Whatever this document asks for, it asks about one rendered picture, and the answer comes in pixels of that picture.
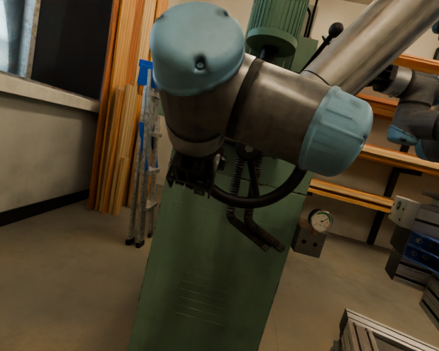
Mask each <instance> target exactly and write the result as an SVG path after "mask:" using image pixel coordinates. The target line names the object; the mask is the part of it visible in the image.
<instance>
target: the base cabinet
mask: <svg viewBox="0 0 439 351"><path fill-rule="evenodd" d="M232 180H233V178H232V176H229V175H224V174H221V173H216V175H215V184H216V185H217V186H218V187H219V188H220V189H222V190H224V191H226V192H228V193H229V192H230V189H231V183H232ZM305 199H306V196H304V195H301V194H296V193H293V192H291V193H290V194H289V195H288V196H286V197H285V198H283V199H282V200H280V201H278V202H276V203H273V204H272V205H268V206H265V207H262V208H254V211H253V220H254V221H255V223H257V224H258V225H259V226H261V228H263V229H265V231H267V232H268V233H269V234H271V235H272V236H273V237H275V238H276V239H278V240H279V241H280V242H282V243H283V244H285V246H286V249H285V250H284V252H278V250H276V249H275V248H274V247H272V246H271V247H270V250H269V251H268V252H265V251H263V250H262V249H261V248H259V246H257V244H255V243H254V242H253V241H251V240H250V239H249V238H248V237H246V236H245V235H244V234H242V233H241V232H240V231H239V230H237V228H236V227H233V226H232V224H230V222H228V219H227V218H226V209H227V205H226V204H224V203H222V202H219V201H218V200H216V199H215V198H213V197H212V196H210V198H209V199H208V193H207V192H205V194H204V196H201V195H198V194H194V190H193V189H192V190H191V189H189V188H187V189H186V190H184V189H183V186H181V185H176V183H175V181H174V183H173V185H172V187H171V188H170V187H169V184H168V182H167V179H166V178H165V182H164V188H163V191H162V197H161V201H160V206H159V210H158V214H157V219H156V223H155V229H154V232H153V238H152V242H151V247H150V251H149V255H148V260H147V263H146V269H145V273H144V279H143V282H142V286H141V292H140V295H139V301H138V305H137V310H136V313H135V317H134V323H133V326H132V332H131V336H130V342H129V345H128V351H258V348H259V345H260V342H261V338H262V335H263V332H264V329H265V325H266V322H267V320H268V316H269V313H270V310H271V307H272V303H273V300H274V298H275V294H276V291H277V287H278V285H279V281H280V278H281V275H282V272H283V269H284V265H285V262H286V259H287V256H288V252H289V249H290V247H291V243H292V240H293V236H294V234H295V230H296V227H297V225H298V221H299V218H300V214H301V212H302V208H303V205H304V202H305Z"/></svg>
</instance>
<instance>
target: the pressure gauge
mask: <svg viewBox="0 0 439 351"><path fill-rule="evenodd" d="M326 219H327V220H326ZM324 220H325V221H324ZM321 221H323V222H321ZM308 222H309V224H310V225H311V227H312V230H311V234H313V235H316V233H317V231H318V232H325V231H327V230H329V229H330V228H331V227H332V224H333V218H332V215H331V214H330V213H329V212H326V211H325V210H324V209H320V208H317V209H315V210H312V211H311V212H310V213H309V216H308Z"/></svg>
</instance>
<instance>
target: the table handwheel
mask: <svg viewBox="0 0 439 351"><path fill-rule="evenodd" d="M224 143H226V144H228V145H230V146H233V147H236V153H237V155H238V156H239V158H240V159H242V160H244V161H247V165H248V169H249V176H250V180H251V185H252V193H253V197H243V196H236V195H233V194H230V193H228V192H226V191H224V190H222V189H220V188H219V187H218V186H217V185H216V184H214V186H213V189H212V191H211V194H210V195H211V196H212V197H213V198H215V199H216V200H218V201H219V202H222V203H224V204H226V205H230V206H232V207H235V208H244V209H253V208H262V207H265V206H268V205H272V204H273V203H276V202H278V201H280V200H282V199H283V198H285V197H286V196H288V195H289V194H290V193H291V192H292V191H293V190H294V189H295V188H296V187H297V186H298V185H299V184H300V182H301V181H302V179H303V178H304V176H305V174H306V172H307V170H305V171H303V170H301V169H299V168H298V166H295V168H294V170H293V172H292V174H291V175H290V176H289V177H288V179H287V180H286V181H285V182H284V183H283V184H282V185H281V186H279V187H278V188H276V189H275V190H273V191H271V192H269V193H267V194H264V195H261V196H260V193H259V186H258V181H257V177H256V167H255V161H254V160H256V159H257V158H258V157H259V156H260V155H261V152H262V151H260V150H257V149H255V148H252V147H250V146H247V145H245V144H243V143H240V142H238V141H235V140H233V139H230V138H228V137H225V140H224Z"/></svg>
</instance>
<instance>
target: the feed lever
mask: <svg viewBox="0 0 439 351"><path fill-rule="evenodd" d="M343 30H344V26H343V24H342V23H341V22H335V23H333V24H332V25H331V26H330V28H329V29H328V34H329V35H328V37H327V38H326V39H325V40H324V41H323V43H322V44H321V46H320V47H319V48H318V49H317V50H316V52H315V53H314V55H313V56H312V57H311V58H310V60H309V61H308V62H307V64H306V65H305V66H304V68H303V69H302V70H301V71H300V72H295V71H293V72H295V73H297V74H300V73H301V72H302V71H303V70H304V69H305V68H306V67H307V66H308V65H309V64H310V63H311V62H312V61H313V60H314V59H315V58H316V57H317V56H318V55H319V54H320V53H321V52H322V51H323V50H324V48H325V47H326V46H327V45H328V43H329V42H330V41H331V39H333V38H336V37H337V36H338V35H339V34H340V33H341V32H342V31H343Z"/></svg>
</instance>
